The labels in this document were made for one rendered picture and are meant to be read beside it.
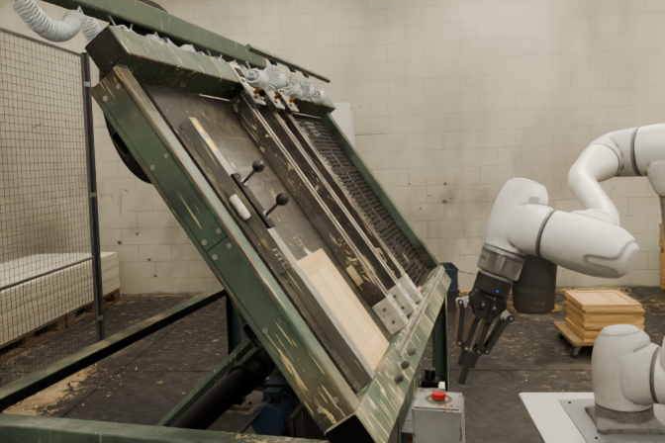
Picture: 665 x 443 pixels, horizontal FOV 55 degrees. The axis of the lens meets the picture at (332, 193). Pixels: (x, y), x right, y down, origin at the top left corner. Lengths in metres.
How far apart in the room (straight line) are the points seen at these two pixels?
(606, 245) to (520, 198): 0.19
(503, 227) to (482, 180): 5.99
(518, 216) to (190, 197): 0.84
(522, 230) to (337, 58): 6.15
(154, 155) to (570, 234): 1.06
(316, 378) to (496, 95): 5.97
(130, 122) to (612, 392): 1.51
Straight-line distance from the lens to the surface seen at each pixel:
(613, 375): 1.98
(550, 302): 6.52
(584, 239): 1.29
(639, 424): 2.04
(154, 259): 7.86
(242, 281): 1.68
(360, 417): 1.68
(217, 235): 1.69
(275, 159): 2.42
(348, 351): 1.90
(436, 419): 1.65
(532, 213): 1.33
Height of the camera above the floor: 1.54
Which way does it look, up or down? 3 degrees down
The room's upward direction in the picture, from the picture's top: 2 degrees counter-clockwise
